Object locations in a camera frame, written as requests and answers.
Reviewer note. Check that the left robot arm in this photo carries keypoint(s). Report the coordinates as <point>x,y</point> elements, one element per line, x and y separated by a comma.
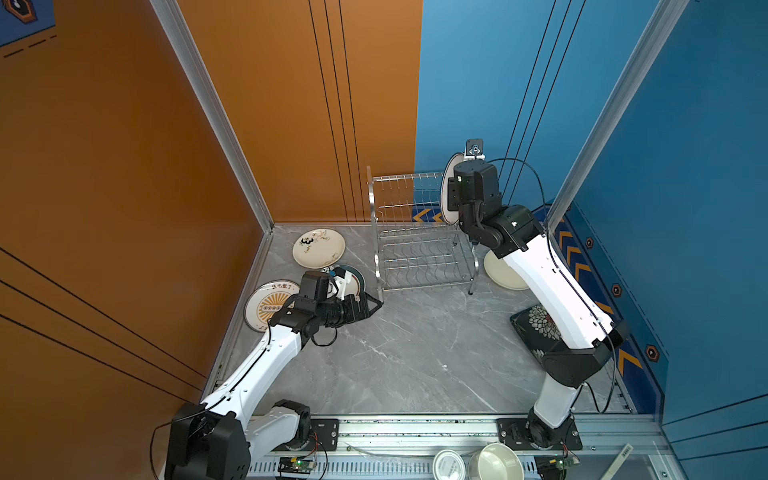
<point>218,438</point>

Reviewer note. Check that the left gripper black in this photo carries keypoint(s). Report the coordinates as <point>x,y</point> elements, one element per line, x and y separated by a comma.
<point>361,311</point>

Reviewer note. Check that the dark square floral plate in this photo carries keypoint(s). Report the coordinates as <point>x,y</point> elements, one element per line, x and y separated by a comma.
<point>537,330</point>

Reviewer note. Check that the white plate orange sunburst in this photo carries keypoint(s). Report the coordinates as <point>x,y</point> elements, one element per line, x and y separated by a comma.
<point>265,301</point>

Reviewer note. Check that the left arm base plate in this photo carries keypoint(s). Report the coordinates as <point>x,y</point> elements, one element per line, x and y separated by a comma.
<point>324,430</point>

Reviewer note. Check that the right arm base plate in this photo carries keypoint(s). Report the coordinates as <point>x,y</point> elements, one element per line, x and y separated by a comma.
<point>526,434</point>

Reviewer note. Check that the white bowl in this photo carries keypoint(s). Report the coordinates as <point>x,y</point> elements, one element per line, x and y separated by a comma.
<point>495,461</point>

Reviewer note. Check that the white plate dark green rim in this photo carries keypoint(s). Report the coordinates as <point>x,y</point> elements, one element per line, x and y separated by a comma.
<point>348,267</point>

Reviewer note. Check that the white round lid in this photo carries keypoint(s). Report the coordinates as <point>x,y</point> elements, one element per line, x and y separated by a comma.
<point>448,465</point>

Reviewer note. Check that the green circuit board right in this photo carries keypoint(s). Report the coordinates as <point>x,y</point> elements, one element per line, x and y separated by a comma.
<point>561,465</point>

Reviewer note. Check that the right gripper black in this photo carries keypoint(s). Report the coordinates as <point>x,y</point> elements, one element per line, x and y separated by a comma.
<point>453,192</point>

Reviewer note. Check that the cream plate with panda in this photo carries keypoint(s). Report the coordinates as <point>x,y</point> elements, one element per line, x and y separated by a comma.
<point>319,248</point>

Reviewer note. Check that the steel two-tier dish rack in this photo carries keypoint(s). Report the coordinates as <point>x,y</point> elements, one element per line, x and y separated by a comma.
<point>415,247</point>

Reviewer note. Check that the green circuit board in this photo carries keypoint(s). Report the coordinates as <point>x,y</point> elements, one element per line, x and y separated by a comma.
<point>561,465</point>
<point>295,467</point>

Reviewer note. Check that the green circuit board left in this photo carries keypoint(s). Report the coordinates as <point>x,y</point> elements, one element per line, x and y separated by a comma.
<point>295,467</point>

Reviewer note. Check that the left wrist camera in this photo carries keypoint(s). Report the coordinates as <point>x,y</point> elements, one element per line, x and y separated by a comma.
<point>346,283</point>

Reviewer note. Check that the plain cream plate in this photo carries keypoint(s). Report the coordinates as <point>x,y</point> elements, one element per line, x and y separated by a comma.
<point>502,274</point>

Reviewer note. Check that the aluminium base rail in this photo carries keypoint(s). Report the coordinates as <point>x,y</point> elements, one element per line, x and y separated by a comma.
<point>404,446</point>

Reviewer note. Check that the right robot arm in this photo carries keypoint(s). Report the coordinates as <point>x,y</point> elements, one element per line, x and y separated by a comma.
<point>588,337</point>

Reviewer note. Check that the white plate red chinese characters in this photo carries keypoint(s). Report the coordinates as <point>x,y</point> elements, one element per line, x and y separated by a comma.
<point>448,209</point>

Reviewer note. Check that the white stick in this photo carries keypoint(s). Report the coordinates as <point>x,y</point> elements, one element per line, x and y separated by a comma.
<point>617,462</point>

